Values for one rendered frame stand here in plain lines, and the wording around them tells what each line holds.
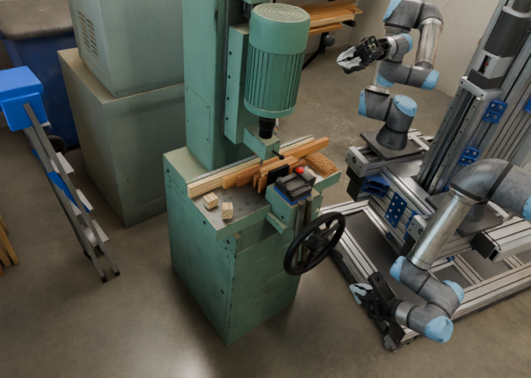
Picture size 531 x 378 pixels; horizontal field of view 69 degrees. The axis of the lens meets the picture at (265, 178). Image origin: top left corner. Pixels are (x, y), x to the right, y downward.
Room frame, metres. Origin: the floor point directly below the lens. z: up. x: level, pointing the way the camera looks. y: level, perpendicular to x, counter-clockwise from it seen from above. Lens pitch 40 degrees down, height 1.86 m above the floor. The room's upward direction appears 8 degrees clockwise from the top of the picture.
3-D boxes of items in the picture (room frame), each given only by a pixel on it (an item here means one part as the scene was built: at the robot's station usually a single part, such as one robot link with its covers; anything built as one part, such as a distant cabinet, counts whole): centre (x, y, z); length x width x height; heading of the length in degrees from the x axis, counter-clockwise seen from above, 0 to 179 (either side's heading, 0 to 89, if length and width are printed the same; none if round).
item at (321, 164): (1.27, -0.21, 0.92); 0.14 x 0.09 x 0.04; 43
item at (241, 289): (1.26, 0.11, 0.36); 0.58 x 0.45 x 0.71; 43
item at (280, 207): (1.02, -0.10, 0.92); 0.15 x 0.13 x 0.09; 133
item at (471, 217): (1.22, -0.83, 0.87); 0.15 x 0.15 x 0.10
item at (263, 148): (1.19, 0.03, 1.03); 0.14 x 0.07 x 0.09; 43
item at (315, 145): (1.23, -0.05, 0.92); 0.54 x 0.02 x 0.04; 133
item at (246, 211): (1.09, -0.05, 0.87); 0.61 x 0.30 x 0.06; 133
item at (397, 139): (1.65, -0.59, 0.87); 0.15 x 0.15 x 0.10
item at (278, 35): (1.17, 0.02, 1.35); 0.18 x 0.18 x 0.31
